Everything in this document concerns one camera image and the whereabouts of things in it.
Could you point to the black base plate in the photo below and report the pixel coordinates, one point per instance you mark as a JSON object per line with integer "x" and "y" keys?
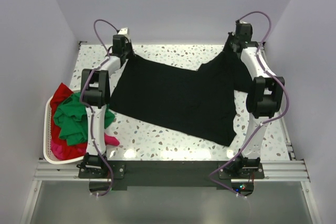
{"x": 120, "y": 175}

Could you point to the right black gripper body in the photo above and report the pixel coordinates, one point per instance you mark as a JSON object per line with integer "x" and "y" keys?
{"x": 232, "y": 40}

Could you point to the green t shirt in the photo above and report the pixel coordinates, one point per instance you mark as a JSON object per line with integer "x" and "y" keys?
{"x": 71, "y": 117}

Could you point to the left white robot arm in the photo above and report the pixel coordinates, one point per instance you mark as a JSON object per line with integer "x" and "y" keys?
{"x": 95, "y": 91}

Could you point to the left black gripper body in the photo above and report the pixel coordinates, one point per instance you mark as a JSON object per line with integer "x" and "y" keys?
{"x": 128, "y": 50}

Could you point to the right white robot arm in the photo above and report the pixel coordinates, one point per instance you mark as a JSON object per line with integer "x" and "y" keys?
{"x": 262, "y": 103}

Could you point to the black t shirt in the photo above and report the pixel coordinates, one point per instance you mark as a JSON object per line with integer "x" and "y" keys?
{"x": 198, "y": 102}

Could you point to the red t shirt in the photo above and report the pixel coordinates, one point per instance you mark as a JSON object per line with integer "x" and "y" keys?
{"x": 59, "y": 146}

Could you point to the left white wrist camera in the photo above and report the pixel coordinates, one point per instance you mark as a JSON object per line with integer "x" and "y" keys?
{"x": 125, "y": 32}

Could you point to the aluminium frame rail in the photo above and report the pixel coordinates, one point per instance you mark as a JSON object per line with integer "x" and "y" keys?
{"x": 274, "y": 171}

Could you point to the white laundry basket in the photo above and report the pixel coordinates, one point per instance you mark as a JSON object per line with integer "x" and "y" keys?
{"x": 47, "y": 152}

